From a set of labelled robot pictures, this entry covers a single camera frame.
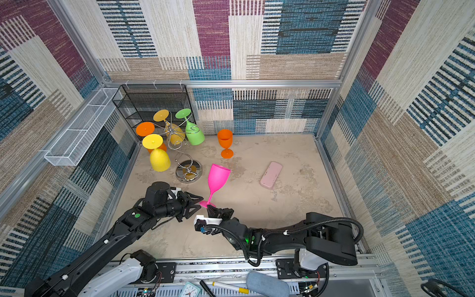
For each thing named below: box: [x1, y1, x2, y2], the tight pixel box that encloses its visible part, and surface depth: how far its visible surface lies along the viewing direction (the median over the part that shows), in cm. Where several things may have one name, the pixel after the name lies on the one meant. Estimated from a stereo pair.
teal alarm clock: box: [178, 281, 202, 297], surface depth 70 cm
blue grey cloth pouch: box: [246, 271, 290, 297], surface depth 70 cm
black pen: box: [199, 279, 216, 297], surface depth 71 cm
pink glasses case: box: [259, 160, 284, 190], surface depth 101 cm
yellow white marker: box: [212, 281, 250, 294], surface depth 71 cm
